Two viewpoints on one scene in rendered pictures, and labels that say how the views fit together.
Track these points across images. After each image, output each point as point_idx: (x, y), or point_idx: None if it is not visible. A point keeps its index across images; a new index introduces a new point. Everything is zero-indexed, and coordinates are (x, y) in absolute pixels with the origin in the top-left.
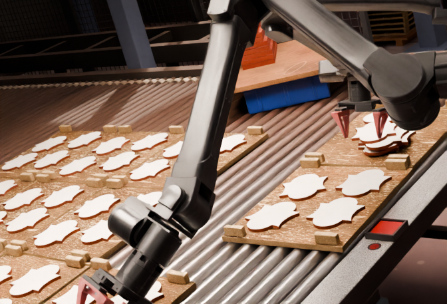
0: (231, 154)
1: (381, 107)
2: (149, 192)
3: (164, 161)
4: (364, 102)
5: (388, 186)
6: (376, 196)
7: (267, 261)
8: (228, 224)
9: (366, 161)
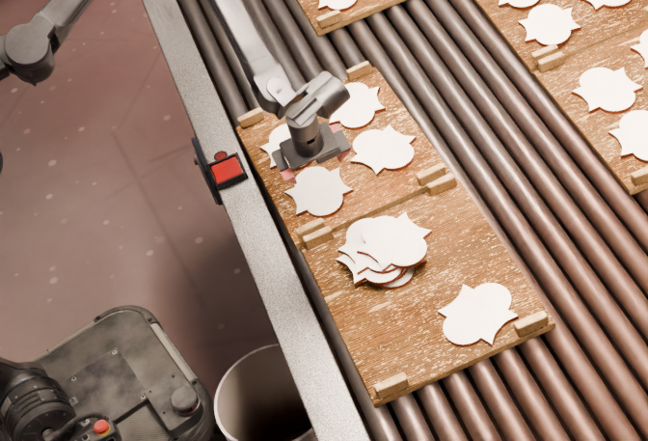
0: (601, 132)
1: (286, 166)
2: (584, 38)
3: None
4: (288, 138)
5: (286, 206)
6: (281, 188)
7: (296, 87)
8: (416, 88)
9: None
